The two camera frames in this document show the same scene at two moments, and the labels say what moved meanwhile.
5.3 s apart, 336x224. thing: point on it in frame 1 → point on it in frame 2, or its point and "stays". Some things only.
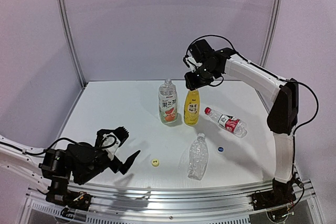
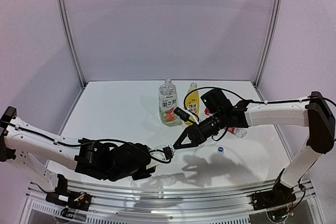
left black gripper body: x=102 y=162 → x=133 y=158
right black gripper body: x=192 y=83 → x=196 y=134
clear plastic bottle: x=198 y=155 → x=156 y=170
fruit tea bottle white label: x=168 y=102 stays
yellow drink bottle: x=191 y=107 stays
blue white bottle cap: x=220 y=149 stays
